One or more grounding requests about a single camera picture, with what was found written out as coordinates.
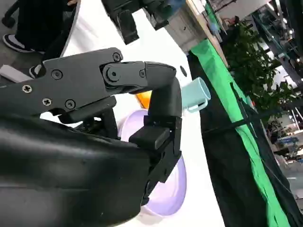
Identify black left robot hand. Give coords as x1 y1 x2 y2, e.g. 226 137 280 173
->
101 0 172 45

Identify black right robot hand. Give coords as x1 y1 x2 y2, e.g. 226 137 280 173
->
0 47 183 227

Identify orange white toy bread roll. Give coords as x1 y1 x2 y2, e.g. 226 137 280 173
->
134 92 152 110

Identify wooden top desk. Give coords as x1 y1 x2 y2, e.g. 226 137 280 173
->
165 0 229 68

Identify person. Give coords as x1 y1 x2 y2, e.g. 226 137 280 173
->
2 0 79 79

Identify green cloth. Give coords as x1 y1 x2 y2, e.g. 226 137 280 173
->
189 39 292 227

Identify lilac plate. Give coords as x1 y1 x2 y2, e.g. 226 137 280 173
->
117 108 187 217

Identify pale green mug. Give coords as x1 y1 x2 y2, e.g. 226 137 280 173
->
181 77 211 114

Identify green leafy plant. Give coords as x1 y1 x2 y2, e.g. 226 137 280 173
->
222 22 303 123

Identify black backdrop cloth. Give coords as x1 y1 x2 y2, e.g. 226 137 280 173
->
188 54 303 227

